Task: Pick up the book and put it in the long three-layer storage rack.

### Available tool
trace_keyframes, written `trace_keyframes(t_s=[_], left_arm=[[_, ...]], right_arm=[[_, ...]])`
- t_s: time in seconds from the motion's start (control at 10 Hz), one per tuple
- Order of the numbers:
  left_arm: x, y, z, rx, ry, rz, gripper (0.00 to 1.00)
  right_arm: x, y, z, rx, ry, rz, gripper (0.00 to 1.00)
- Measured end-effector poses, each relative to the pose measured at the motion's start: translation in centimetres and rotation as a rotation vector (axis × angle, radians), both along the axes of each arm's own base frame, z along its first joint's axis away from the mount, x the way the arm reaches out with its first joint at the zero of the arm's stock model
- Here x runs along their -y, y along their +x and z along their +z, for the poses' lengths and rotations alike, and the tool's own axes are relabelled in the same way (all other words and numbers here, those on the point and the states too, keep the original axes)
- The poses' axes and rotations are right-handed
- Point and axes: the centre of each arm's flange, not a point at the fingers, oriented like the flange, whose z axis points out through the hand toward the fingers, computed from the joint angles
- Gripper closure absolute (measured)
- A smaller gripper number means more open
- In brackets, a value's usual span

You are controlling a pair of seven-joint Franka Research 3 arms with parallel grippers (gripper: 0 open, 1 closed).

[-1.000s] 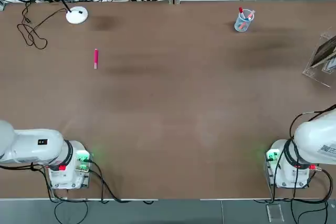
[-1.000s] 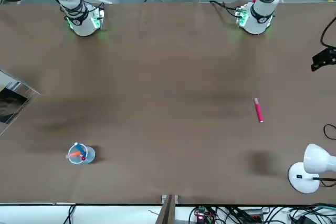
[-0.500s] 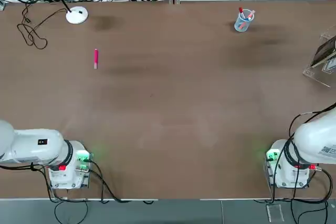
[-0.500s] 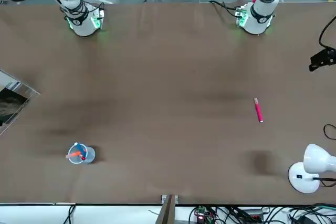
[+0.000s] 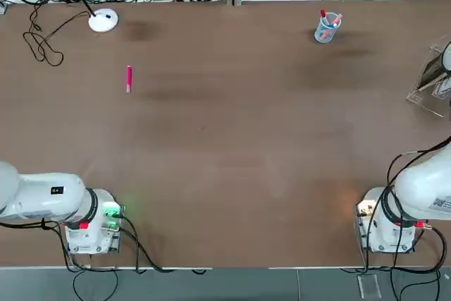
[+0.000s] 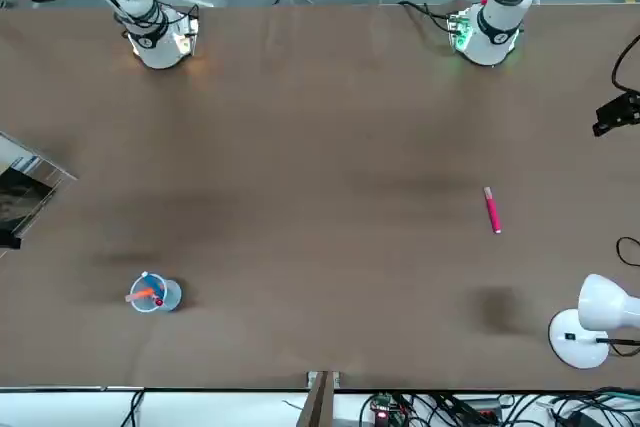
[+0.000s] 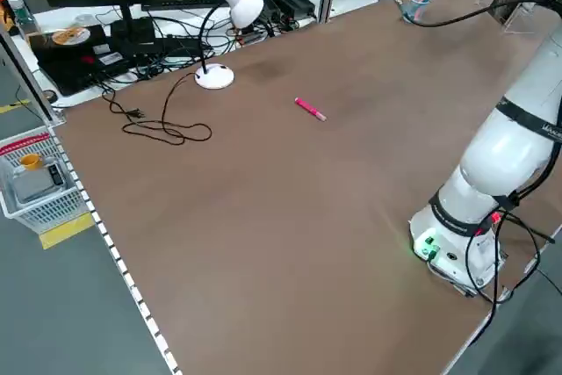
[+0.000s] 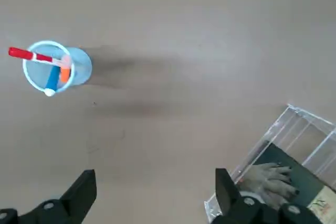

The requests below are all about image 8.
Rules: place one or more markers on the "blue marker pen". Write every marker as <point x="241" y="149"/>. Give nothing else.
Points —
<point x="52" y="79"/>

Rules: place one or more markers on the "dark book with hand cover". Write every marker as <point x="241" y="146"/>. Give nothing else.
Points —
<point x="294" y="179"/>

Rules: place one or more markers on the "clear plastic pen cup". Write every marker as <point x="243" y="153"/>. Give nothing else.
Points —
<point x="81" y="66"/>

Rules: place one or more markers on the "orange marker pen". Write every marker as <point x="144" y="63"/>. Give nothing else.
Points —
<point x="65" y="73"/>

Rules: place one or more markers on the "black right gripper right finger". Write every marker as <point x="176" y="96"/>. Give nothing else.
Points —
<point x="228" y="195"/>

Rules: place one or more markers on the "red marker pen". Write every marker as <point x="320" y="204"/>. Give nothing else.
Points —
<point x="26" y="54"/>

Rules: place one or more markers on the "clear acrylic storage rack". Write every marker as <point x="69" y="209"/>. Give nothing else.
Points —
<point x="302" y="134"/>

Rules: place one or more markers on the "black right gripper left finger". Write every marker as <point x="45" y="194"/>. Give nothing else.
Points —
<point x="76" y="197"/>

